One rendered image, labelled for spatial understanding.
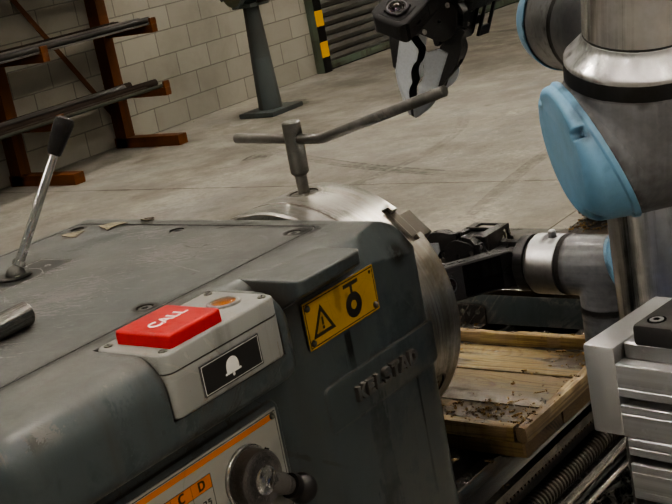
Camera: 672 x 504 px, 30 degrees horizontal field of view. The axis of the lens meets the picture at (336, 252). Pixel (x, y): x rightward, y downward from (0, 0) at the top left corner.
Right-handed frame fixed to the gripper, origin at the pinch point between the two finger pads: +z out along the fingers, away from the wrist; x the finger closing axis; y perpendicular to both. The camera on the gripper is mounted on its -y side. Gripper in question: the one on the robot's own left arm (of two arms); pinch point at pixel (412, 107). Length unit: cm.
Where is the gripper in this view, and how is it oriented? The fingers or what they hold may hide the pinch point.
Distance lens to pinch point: 140.0
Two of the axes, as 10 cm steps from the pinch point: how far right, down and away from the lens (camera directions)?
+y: 5.9, -3.2, 7.4
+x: -7.9, -4.1, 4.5
